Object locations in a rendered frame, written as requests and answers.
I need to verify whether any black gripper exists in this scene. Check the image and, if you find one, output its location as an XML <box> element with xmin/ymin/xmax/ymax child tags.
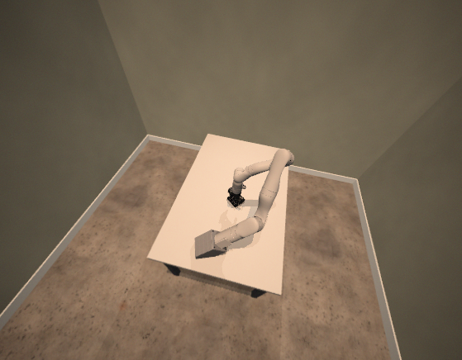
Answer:
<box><xmin>228</xmin><ymin>187</ymin><xmax>244</xmax><ymax>205</ymax></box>

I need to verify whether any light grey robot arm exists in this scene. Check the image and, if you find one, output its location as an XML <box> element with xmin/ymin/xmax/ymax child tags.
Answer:
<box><xmin>214</xmin><ymin>149</ymin><xmax>294</xmax><ymax>249</ymax></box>

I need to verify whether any black knob box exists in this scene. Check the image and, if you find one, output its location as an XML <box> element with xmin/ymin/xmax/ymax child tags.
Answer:
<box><xmin>227</xmin><ymin>196</ymin><xmax>239</xmax><ymax>207</ymax></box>

